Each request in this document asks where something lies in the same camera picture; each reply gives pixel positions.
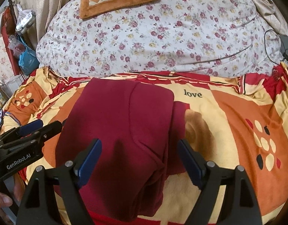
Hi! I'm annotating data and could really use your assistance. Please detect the dark red garment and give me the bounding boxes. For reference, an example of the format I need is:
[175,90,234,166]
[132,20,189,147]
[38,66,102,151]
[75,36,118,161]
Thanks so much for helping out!
[55,78,187,224]

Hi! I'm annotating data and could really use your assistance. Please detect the person's left hand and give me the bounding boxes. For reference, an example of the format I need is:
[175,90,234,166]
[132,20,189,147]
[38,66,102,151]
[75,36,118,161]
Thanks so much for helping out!
[0,173,25,224]

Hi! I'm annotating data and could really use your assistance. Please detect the blue plastic bag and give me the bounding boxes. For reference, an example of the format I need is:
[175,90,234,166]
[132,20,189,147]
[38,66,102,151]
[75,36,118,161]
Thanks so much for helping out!
[18,36,40,76]

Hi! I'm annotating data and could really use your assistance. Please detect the clear plastic bag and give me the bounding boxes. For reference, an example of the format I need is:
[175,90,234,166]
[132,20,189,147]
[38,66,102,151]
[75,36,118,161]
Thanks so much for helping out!
[8,35,26,58]

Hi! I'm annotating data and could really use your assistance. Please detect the beige left curtain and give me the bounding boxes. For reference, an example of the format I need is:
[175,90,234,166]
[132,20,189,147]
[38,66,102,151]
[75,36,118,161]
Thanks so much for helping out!
[11,0,77,50]

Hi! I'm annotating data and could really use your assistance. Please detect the beige curtain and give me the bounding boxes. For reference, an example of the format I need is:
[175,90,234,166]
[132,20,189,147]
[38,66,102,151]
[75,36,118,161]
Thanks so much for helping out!
[252,0,288,36]
[11,0,77,50]

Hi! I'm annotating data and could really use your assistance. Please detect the white floral quilt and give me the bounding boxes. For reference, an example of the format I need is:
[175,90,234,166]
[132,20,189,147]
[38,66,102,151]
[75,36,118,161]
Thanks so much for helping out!
[37,0,282,78]

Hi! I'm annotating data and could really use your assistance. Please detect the red chair frame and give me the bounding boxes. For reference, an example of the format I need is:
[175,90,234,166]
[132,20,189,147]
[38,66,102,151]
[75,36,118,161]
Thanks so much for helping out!
[0,5,20,76]

